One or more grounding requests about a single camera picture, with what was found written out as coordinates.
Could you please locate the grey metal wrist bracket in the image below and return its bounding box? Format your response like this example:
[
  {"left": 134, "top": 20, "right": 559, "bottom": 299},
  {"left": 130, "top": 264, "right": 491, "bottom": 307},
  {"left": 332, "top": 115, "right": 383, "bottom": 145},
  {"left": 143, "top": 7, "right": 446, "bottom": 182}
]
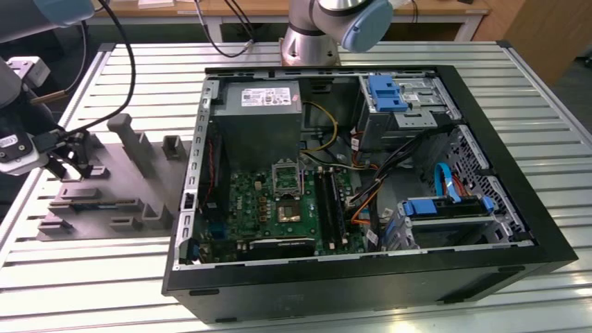
[{"left": 4, "top": 57, "right": 51, "bottom": 85}]

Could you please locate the black cable bundle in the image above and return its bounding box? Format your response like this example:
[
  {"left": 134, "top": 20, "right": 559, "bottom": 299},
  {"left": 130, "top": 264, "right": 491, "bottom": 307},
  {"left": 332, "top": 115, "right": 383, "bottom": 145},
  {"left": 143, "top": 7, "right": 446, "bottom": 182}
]
[{"left": 350, "top": 130, "right": 446, "bottom": 209}]

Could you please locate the metal socket cover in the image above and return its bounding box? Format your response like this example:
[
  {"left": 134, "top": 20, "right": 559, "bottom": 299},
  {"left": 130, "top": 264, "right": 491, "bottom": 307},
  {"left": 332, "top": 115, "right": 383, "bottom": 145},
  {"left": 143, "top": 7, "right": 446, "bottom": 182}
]
[{"left": 271, "top": 159, "right": 306, "bottom": 198}]

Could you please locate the wooden desk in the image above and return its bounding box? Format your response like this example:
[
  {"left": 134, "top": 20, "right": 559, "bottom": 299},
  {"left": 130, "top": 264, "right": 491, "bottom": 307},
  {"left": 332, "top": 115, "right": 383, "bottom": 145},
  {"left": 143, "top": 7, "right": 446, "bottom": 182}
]
[{"left": 90, "top": 0, "right": 492, "bottom": 43}]

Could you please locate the red wire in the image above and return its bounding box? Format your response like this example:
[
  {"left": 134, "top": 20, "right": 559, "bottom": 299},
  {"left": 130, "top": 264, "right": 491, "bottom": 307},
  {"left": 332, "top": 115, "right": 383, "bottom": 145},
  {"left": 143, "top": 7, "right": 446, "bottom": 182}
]
[{"left": 198, "top": 137, "right": 219, "bottom": 214}]

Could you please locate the yellow wire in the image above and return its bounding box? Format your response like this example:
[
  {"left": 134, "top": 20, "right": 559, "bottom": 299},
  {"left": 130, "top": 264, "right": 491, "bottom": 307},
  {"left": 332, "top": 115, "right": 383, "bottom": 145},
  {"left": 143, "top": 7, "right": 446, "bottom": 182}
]
[{"left": 300, "top": 101, "right": 338, "bottom": 153}]

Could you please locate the CPU socket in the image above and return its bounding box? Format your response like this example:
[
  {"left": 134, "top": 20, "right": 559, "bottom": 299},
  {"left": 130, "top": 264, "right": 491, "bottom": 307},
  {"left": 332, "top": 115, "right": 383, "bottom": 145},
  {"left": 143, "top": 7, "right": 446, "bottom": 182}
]
[{"left": 274, "top": 197, "right": 307, "bottom": 225}]

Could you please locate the black RAM slot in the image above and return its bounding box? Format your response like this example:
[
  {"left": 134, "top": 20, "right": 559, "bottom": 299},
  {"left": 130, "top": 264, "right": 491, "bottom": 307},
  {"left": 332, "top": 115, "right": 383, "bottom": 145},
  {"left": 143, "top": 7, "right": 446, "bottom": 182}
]
[
  {"left": 326, "top": 166, "right": 352, "bottom": 246},
  {"left": 312, "top": 166, "right": 338, "bottom": 249}
]

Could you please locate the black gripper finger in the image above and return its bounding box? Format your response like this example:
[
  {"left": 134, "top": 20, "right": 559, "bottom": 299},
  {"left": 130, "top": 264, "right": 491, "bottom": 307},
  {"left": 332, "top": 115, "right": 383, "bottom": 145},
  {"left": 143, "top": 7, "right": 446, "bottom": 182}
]
[
  {"left": 44, "top": 154, "right": 70, "bottom": 182},
  {"left": 68, "top": 133, "right": 96, "bottom": 180}
]

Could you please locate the grey parts rack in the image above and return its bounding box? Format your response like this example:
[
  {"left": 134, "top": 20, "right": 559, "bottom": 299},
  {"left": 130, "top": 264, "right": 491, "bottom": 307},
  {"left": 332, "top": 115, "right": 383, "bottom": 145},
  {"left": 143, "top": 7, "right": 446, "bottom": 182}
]
[{"left": 35, "top": 113, "right": 194, "bottom": 242}]

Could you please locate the orange wire bundle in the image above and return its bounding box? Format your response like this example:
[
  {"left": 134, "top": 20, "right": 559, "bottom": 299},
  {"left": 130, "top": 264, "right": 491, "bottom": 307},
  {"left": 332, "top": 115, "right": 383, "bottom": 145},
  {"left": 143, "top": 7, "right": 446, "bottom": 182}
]
[{"left": 350, "top": 199, "right": 386, "bottom": 226}]

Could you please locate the green RAM stick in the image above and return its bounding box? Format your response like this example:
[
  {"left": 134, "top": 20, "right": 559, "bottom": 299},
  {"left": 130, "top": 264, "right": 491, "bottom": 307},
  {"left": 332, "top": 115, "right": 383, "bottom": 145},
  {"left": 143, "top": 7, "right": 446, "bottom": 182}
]
[{"left": 68, "top": 202, "right": 123, "bottom": 211}]

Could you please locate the silver disk bay cage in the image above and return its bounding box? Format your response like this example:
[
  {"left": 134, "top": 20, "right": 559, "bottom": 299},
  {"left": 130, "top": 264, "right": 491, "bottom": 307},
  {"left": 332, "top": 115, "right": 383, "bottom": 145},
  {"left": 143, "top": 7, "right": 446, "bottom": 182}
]
[{"left": 358, "top": 74, "right": 464, "bottom": 150}]

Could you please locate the blue data wire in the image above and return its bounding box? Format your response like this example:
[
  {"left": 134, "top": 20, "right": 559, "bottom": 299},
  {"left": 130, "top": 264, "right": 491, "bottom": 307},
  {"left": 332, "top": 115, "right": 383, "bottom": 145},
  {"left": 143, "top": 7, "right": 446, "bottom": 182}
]
[{"left": 434, "top": 162, "right": 464, "bottom": 204}]

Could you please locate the silver drive cage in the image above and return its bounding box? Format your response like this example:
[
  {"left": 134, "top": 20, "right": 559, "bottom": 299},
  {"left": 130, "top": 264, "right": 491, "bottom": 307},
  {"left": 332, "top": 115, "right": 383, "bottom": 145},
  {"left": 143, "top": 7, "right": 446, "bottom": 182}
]
[{"left": 382, "top": 207, "right": 534, "bottom": 250}]

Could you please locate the black graphics card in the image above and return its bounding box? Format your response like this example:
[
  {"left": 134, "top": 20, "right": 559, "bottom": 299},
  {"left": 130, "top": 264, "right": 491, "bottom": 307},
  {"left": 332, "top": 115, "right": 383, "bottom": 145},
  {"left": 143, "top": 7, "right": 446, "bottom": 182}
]
[{"left": 240, "top": 237, "right": 316, "bottom": 261}]

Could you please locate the black PC case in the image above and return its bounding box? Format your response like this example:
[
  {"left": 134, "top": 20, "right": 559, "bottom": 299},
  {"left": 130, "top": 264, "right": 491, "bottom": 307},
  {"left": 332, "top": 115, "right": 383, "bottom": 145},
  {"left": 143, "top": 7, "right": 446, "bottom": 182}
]
[{"left": 160, "top": 64, "right": 579, "bottom": 325}]

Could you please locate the wooden cabinet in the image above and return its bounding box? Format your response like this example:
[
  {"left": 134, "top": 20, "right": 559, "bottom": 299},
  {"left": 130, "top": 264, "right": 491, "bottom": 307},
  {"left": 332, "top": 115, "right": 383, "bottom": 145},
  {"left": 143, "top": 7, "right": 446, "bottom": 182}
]
[{"left": 474, "top": 0, "right": 592, "bottom": 87}]

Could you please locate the blue port connector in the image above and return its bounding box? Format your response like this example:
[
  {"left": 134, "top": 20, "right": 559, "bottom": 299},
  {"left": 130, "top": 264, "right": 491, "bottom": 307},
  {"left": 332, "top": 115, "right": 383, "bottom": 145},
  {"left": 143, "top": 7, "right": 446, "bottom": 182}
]
[{"left": 184, "top": 242, "right": 204, "bottom": 262}]

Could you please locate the green motherboard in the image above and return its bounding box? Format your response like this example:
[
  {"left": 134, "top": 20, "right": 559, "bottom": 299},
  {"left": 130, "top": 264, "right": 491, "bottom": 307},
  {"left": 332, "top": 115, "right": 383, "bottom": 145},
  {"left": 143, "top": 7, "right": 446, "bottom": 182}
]
[{"left": 194, "top": 155, "right": 367, "bottom": 263}]

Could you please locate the grey power supply unit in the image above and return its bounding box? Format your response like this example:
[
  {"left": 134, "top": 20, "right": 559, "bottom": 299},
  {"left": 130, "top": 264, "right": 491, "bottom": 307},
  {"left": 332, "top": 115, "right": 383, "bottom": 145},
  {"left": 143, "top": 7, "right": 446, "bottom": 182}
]
[{"left": 210, "top": 81, "right": 306, "bottom": 173}]

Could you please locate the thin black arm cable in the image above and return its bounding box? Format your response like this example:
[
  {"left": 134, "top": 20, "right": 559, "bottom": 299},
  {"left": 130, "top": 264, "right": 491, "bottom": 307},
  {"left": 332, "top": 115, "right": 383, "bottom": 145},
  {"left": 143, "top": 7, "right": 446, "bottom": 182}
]
[{"left": 192, "top": 0, "right": 256, "bottom": 59}]

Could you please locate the empty blue drive carrier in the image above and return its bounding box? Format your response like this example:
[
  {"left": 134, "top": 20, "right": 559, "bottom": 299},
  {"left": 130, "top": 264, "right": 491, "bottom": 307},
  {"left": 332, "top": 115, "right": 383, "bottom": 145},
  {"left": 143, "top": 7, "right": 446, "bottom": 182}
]
[{"left": 367, "top": 74, "right": 408, "bottom": 112}]

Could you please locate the hard disk in blue carrier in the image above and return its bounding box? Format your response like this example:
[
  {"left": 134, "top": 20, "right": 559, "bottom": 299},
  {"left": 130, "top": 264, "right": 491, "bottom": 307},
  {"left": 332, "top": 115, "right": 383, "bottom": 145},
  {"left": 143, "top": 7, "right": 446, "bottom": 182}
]
[{"left": 402, "top": 196, "right": 496, "bottom": 219}]

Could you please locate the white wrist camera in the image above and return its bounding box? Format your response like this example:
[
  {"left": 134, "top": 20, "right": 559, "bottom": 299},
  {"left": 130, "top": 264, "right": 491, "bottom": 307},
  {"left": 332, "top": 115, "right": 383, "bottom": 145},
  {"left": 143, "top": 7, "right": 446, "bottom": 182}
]
[{"left": 0, "top": 133, "right": 47, "bottom": 176}]

